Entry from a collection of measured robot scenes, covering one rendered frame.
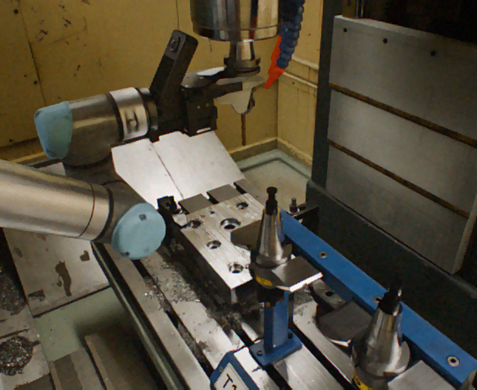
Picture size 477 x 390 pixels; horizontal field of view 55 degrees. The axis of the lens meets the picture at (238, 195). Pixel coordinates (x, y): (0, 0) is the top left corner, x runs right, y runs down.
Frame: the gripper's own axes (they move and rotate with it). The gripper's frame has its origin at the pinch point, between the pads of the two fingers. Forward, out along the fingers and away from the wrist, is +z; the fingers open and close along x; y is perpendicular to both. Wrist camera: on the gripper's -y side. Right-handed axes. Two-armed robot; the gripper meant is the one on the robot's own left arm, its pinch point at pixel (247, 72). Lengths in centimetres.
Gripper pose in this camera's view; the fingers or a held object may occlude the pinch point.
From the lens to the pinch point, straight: 82.1
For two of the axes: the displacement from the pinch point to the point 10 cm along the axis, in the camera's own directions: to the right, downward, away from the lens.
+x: 5.3, 4.4, -7.2
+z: 8.5, -3.1, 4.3
